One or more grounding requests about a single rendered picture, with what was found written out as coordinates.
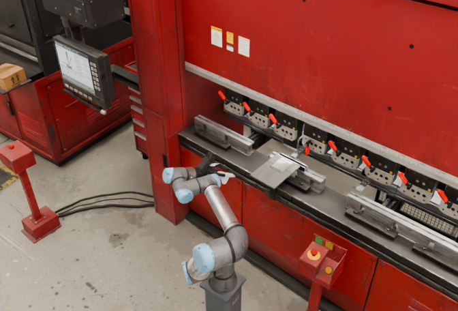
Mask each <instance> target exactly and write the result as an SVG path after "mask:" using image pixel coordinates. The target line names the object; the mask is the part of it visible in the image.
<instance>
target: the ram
mask: <svg viewBox="0 0 458 311"><path fill-rule="evenodd" d="M181 8H182V19H183V41H184V53H185V61H186V62H188V63H190V64H192V65H195V66H197V67H199V68H202V69H204V70H206V71H209V72H211V73H214V74H216V75H218V76H221V77H223V78H226V79H228V80H231V81H232V82H234V83H237V84H239V85H242V86H244V87H247V88H248V89H251V90H253V91H256V92H258V93H261V94H262V95H265V96H267V97H270V98H272V99H274V100H277V101H279V102H281V103H284V104H286V105H288V106H291V107H293V108H296V109H298V110H301V111H303V112H304V113H307V114H309V115H312V116H314V117H317V118H319V119H321V120H323V121H326V122H328V123H331V124H333V125H336V126H337V127H340V128H342V129H345V130H347V131H349V132H351V133H354V134H356V135H359V136H361V137H363V138H366V139H368V140H370V141H373V142H375V143H377V144H379V145H382V146H384V147H387V148H389V149H392V150H393V151H396V152H398V153H401V154H403V155H405V156H408V157H410V158H412V159H415V160H417V161H419V162H422V163H424V164H426V165H429V166H431V167H434V168H436V169H438V170H440V171H443V172H445V173H448V174H449V175H452V176H454V177H457V178H458V8H455V7H452V6H449V5H443V4H440V3H435V2H432V1H426V0H181ZM211 26H213V27H217V28H219V29H222V47H219V46H216V45H214V44H212V43H211ZM227 31H228V32H231V33H233V44H231V43H228V42H227ZM239 36H241V37H244V38H247V39H250V45H249V57H246V56H244V55H240V54H238V42H239ZM227 44H228V45H231V46H233V52H232V51H230V50H227ZM185 69H186V70H188V71H190V72H193V73H195V74H197V75H199V76H201V77H204V78H206V79H209V80H211V81H213V82H215V83H217V84H219V85H222V86H224V87H227V88H229V89H231V90H233V91H235V92H238V93H240V94H243V95H245V96H247V97H249V98H251V99H253V100H256V101H258V102H261V103H263V104H266V105H267V106H270V107H272V108H274V109H277V110H279V111H281V112H283V113H285V114H287V115H290V116H292V117H295V118H297V119H300V120H301V121H304V122H306V123H308V124H311V125H313V126H315V127H317V128H320V129H321V130H324V131H326V132H329V133H331V134H334V135H335V136H338V137H340V138H342V139H345V140H347V141H349V142H351V143H354V144H355V145H358V146H360V147H363V148H365V149H368V150H370V151H372V152H374V153H376V154H379V155H381V156H383V157H385V158H388V159H390V160H392V161H394V162H397V163H399V164H402V165H404V166H406V167H408V168H411V169H413V170H415V171H417V172H420V173H422V174H424V175H426V176H428V177H431V178H433V179H436V180H438V181H440V182H442V183H445V184H447V185H449V186H451V187H454V188H456V189H458V184H457V183H455V182H452V181H450V180H447V179H445V178H443V177H441V176H438V175H436V174H434V173H431V172H429V171H426V170H425V169H422V168H420V167H418V166H415V165H413V164H411V163H409V162H406V161H404V160H401V159H399V158H396V157H395V156H393V155H390V154H388V153H385V152H383V151H380V150H379V149H376V148H374V147H371V146H369V145H366V144H365V143H362V142H360V141H358V140H355V139H353V138H350V137H349V136H346V135H344V134H342V133H339V132H337V131H334V130H332V129H330V128H328V127H326V126H323V125H321V124H319V123H316V122H314V121H312V120H310V119H307V118H305V117H302V116H300V115H298V114H296V113H293V112H291V111H289V110H286V109H284V108H282V107H280V106H277V105H275V104H272V103H270V102H267V101H266V100H263V99H261V98H259V97H256V96H254V95H252V94H250V93H247V92H245V91H242V90H240V89H238V88H236V87H233V86H231V85H229V84H226V83H224V82H222V81H220V80H217V79H215V78H213V77H210V76H208V75H206V74H203V73H202V72H199V71H197V70H194V69H192V68H189V67H187V66H185Z"/></svg>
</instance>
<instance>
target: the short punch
mask: <svg viewBox="0 0 458 311"><path fill-rule="evenodd" d="M299 140H300V139H299V138H298V139H297V140H294V141H291V140H288V139H287V138H284V142H283V143H284V145H285V146H287V147H289V148H291V149H293V150H295V151H298V148H299Z"/></svg>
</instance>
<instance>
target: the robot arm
mask: <svg viewBox="0 0 458 311"><path fill-rule="evenodd" d="M214 158H215V156H214V155H213V154H212V153H211V152H208V153H207V154H206V155H205V157H204V158H203V159H202V161H201V162H200V163H199V165H198V166H197V167H174V168H173V167H172V168H165V169H164V171H163V175H162V177H163V180H164V182H165V183H170V184H171V186H172V188H173V190H174V193H175V196H176V197H177V198H178V200H179V202H180V203H188V202H189V201H191V200H192V199H193V197H194V195H197V194H201V193H204V195H205V196H206V198H207V200H208V202H209V204H210V206H211V208H212V209H213V211H214V213H215V215H216V217H217V219H218V221H219V223H220V224H221V226H222V228H223V230H224V237H220V238H218V239H214V240H212V241H208V242H206V243H200V244H199V245H197V246H195V247H194V249H193V258H191V259H190V260H188V261H185V262H182V264H181V265H182V268H183V273H184V275H185V279H186V281H187V284H188V285H192V284H195V283H198V282H201V281H203V280H207V279H209V286H210V287H211V289H212V290H213V291H215V292H216V293H229V292H231V291H233V290H234V289H235V288H236V286H237V275H236V273H235V271H234V263H236V262H238V261H240V260H241V259H242V258H243V257H244V256H245V253H246V251H247V248H248V235H247V231H246V230H245V227H244V226H243V225H242V224H239V221H238V220H237V218H236V216H235V215H234V213H233V211H232V210H231V208H230V206H229V204H228V202H227V201H226V199H225V197H224V195H223V194H222V192H221V190H220V186H221V182H220V180H221V181H222V183H223V184H226V183H227V181H228V179H229V177H235V175H233V174H232V173H225V172H222V171H218V172H217V170H216V168H217V167H218V166H221V164H211V162H212V161H213V160H214Z"/></svg>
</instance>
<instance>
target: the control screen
mask: <svg viewBox="0 0 458 311"><path fill-rule="evenodd" d="M55 46H56V49H57V54H58V58H59V63H60V66H61V71H62V75H63V77H64V78H66V79H68V80H70V81H72V82H73V83H76V84H77V85H80V86H81V87H83V88H85V89H87V90H89V91H90V92H92V93H94V89H93V83H92V79H91V72H90V68H89V62H88V58H87V56H86V55H83V54H81V53H79V52H77V51H75V50H73V49H71V48H68V47H66V46H64V45H62V44H60V43H58V42H56V41H55ZM67 70H68V71H70V74H68V73H67Z"/></svg>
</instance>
